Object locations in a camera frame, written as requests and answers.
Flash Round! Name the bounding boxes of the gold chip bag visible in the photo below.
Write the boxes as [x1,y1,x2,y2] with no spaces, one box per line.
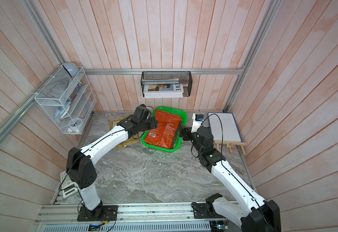
[109,116,141,149]

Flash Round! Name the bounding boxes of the red chip bag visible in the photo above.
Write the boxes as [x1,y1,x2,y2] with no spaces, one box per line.
[143,109,181,149]

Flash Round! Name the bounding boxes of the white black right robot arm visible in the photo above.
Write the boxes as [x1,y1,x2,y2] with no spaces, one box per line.
[179,125,282,232]

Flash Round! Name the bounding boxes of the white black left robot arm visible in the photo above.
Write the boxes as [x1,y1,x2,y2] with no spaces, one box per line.
[66,104,157,221]

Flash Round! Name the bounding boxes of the green plastic basket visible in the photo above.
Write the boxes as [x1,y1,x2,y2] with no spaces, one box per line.
[141,106,187,152]

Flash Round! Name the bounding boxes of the white LOEWE book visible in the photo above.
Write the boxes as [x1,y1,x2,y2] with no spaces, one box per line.
[143,78,184,99]

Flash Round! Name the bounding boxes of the small wooden easel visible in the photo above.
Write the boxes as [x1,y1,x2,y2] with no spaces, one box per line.
[214,140,248,155]

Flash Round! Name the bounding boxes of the white calculator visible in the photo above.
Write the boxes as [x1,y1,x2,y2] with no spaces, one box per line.
[60,171,78,198]

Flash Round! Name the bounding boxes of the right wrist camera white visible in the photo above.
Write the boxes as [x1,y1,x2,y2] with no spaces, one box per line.
[191,113,204,133]

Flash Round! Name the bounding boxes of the white board blue frame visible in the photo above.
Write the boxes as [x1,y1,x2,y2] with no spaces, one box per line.
[208,112,242,142]

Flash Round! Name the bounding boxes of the black mesh wall shelf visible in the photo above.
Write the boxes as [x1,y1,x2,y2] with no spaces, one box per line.
[141,71,193,99]

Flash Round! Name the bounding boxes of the white wire wall rack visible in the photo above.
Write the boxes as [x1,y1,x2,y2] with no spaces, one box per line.
[35,66,97,135]

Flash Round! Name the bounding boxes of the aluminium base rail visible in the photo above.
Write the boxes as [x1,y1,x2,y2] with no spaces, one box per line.
[32,202,241,232]

